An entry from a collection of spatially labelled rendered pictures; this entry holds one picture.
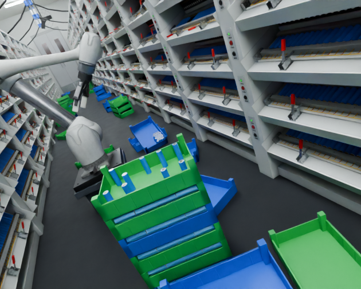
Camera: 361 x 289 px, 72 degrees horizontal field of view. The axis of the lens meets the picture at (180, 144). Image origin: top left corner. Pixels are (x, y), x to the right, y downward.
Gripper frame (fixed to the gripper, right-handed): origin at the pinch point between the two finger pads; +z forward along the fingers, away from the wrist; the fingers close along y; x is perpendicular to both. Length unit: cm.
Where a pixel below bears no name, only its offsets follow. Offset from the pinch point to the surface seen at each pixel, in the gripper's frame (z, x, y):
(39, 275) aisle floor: 75, -9, -47
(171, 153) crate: -9, -51, -65
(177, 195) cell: -4, -54, -83
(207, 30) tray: -56, -55, -30
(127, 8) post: -70, 0, 81
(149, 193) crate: -3, -46, -85
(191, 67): -40, -56, 2
